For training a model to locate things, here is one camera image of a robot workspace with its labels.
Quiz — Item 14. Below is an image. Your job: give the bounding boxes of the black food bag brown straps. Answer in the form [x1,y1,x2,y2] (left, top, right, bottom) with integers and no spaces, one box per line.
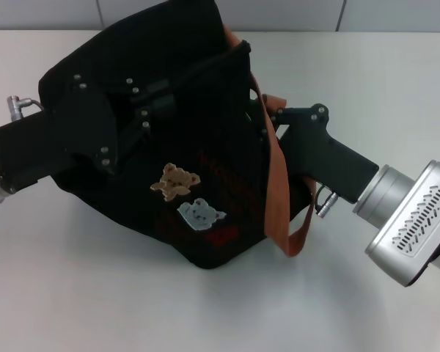
[37,0,316,272]

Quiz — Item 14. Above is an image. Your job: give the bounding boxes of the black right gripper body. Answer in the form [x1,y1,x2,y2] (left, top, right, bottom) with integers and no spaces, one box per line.
[277,103,381,205]

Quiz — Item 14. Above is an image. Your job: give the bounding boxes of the wrist connector cable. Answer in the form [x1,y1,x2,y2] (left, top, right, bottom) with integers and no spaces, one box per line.
[313,183,340,218]
[6,95,45,122]

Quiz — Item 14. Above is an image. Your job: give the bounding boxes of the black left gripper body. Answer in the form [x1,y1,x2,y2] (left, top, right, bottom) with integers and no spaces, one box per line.
[0,73,118,194]

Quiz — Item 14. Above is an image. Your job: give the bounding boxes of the right wrist connector cable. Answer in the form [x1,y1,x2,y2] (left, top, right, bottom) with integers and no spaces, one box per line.
[313,183,340,218]

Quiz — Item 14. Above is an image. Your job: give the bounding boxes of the left wrist connector cable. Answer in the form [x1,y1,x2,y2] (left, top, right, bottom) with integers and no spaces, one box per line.
[6,95,45,122]

